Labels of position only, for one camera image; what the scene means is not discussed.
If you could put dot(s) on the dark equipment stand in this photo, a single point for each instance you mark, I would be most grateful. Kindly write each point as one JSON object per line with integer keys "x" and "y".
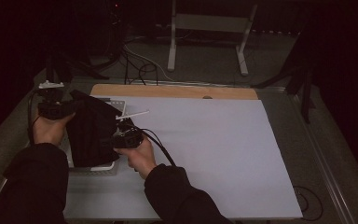
{"x": 115, "y": 18}

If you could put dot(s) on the white perforated plastic basket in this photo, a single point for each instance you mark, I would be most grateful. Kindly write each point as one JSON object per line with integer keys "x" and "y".
{"x": 118, "y": 104}

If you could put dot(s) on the black tripod stand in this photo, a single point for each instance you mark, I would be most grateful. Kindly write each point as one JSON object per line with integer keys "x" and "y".
{"x": 306, "y": 99}
{"x": 50, "y": 70}

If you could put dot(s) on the person's left hand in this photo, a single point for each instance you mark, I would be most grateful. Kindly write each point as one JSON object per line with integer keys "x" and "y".
{"x": 49, "y": 132}

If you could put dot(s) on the grey metal stand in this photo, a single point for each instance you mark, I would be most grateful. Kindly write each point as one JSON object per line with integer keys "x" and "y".
{"x": 211, "y": 22}

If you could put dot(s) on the white table mat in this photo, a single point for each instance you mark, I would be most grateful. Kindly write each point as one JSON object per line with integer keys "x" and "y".
{"x": 223, "y": 149}

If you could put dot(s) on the person's right hand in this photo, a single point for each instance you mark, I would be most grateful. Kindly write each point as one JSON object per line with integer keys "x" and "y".
{"x": 141, "y": 160}

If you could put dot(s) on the black pants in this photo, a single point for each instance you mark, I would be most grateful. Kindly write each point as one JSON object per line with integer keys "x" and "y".
{"x": 90, "y": 130}

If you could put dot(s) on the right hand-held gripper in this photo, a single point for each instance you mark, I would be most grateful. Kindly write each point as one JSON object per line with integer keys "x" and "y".
{"x": 129, "y": 138}

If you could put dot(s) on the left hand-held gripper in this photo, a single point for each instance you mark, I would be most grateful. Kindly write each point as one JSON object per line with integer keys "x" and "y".
{"x": 54, "y": 109}

